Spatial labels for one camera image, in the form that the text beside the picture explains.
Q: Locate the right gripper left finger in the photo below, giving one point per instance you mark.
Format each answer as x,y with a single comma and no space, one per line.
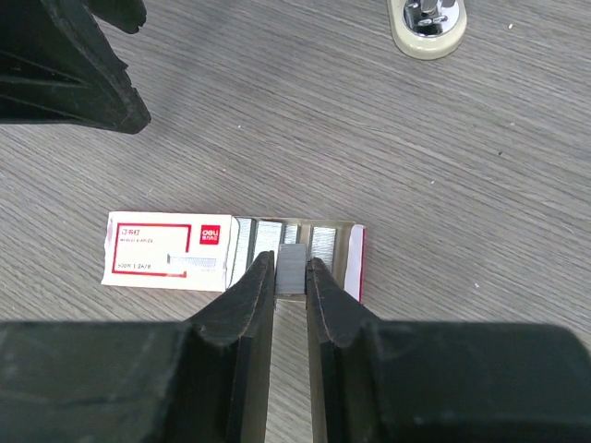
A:
203,379

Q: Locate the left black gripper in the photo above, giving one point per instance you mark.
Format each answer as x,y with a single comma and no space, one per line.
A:
57,67

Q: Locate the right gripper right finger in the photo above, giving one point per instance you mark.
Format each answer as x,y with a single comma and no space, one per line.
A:
376,380

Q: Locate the red white staple box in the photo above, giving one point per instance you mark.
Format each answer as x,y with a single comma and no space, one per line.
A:
211,252

